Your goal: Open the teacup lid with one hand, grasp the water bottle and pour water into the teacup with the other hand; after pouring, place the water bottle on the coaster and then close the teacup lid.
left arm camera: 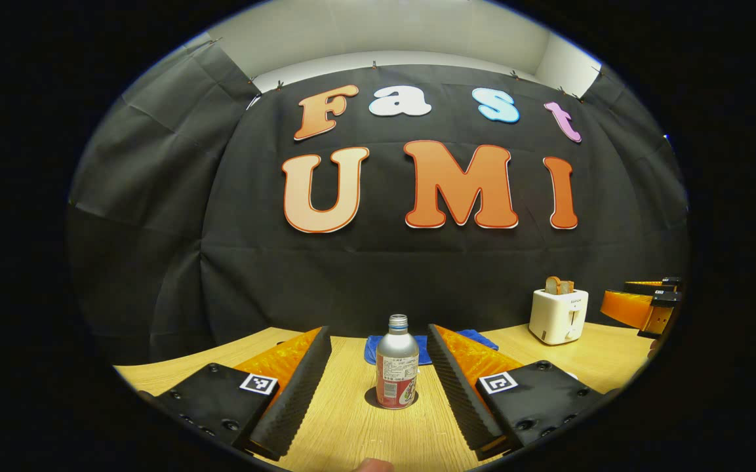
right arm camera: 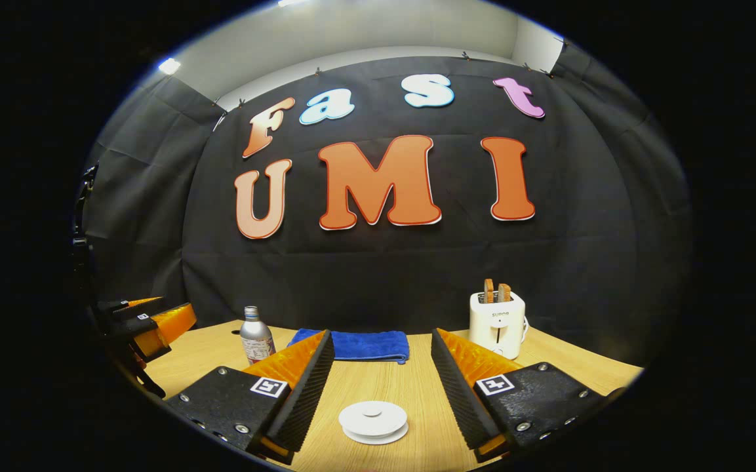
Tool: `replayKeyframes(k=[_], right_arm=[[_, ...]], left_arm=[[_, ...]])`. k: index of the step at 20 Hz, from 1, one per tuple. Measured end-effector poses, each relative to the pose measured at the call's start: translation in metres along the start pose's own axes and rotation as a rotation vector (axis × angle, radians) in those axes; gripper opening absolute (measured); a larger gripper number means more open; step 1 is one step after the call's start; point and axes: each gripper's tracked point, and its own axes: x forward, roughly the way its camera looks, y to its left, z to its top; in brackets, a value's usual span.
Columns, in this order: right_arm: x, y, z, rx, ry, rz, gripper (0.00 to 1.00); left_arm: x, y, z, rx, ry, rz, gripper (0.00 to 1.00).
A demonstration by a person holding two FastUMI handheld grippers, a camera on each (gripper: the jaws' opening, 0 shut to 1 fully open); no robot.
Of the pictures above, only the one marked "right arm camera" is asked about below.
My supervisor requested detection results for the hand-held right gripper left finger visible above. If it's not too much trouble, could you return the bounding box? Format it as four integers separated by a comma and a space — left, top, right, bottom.
165, 330, 336, 466

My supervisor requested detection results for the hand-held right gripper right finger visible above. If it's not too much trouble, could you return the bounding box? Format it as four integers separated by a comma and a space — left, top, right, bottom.
430, 328, 624, 463

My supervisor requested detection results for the white teacup lid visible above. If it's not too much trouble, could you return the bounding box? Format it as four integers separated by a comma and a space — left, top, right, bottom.
338, 401, 409, 437

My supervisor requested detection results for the silver water bottle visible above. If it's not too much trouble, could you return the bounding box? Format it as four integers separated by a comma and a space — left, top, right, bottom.
240, 306, 277, 365

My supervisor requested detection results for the white teacup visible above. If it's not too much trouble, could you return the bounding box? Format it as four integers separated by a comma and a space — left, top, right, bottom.
342, 423, 410, 446

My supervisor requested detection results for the white toaster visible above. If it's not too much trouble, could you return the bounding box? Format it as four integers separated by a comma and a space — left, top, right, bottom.
469, 292, 528, 360

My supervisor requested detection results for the blue towel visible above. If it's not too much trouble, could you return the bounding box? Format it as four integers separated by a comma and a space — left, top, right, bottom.
287, 329, 410, 365

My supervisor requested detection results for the black stand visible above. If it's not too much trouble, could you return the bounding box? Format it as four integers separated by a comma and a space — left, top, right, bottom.
71, 164, 98, 263

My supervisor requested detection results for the black backdrop cloth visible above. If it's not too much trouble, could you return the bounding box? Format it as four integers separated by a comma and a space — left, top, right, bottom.
83, 43, 693, 368

